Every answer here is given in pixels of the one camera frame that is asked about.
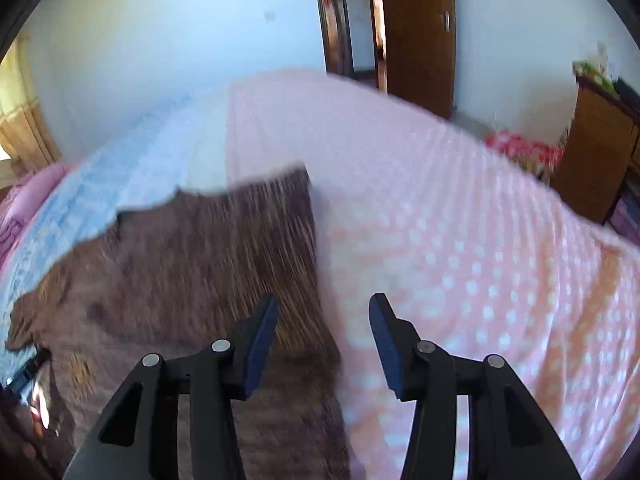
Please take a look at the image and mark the yellow patterned curtain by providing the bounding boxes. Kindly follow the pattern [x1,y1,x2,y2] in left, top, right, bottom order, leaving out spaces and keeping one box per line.
[1,37,61,174]

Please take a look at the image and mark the red patterned bag on floor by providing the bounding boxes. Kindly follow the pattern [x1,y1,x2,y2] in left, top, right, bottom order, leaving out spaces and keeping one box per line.
[485,130,564,182]

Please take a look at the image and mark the green cloth on desk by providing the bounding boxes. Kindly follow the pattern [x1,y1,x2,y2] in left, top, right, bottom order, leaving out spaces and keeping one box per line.
[572,61,613,91]

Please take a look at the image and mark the brown wooden desk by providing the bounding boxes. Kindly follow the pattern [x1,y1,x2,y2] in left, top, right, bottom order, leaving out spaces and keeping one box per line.
[550,76,639,224]

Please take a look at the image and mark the brown knitted sun-pattern sweater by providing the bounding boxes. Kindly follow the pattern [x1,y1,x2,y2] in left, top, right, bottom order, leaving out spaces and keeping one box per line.
[6,167,350,479]

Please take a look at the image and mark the pink and blue bedsheet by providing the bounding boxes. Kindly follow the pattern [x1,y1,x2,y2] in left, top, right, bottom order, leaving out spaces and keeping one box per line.
[1,70,639,479]

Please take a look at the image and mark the brown wooden door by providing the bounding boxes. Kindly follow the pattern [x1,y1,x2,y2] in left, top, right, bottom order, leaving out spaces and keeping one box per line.
[383,0,456,119]

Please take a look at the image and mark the purple books under desk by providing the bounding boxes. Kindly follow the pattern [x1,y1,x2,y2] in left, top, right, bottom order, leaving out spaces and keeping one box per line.
[608,184,640,246]

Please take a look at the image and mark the pink folded blanket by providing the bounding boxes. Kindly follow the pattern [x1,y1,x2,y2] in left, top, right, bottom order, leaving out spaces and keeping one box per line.
[0,162,75,264]

